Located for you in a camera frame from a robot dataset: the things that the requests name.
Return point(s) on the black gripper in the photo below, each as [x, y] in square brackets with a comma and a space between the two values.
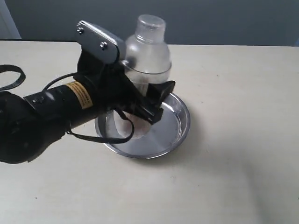
[97, 87]

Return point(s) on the clear plastic shaker bottle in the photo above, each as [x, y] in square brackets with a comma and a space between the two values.
[147, 53]

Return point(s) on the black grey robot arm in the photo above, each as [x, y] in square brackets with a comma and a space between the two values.
[18, 144]

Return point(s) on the round steel tray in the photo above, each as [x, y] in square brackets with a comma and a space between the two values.
[163, 137]

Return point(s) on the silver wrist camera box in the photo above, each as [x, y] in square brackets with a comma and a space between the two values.
[100, 43]

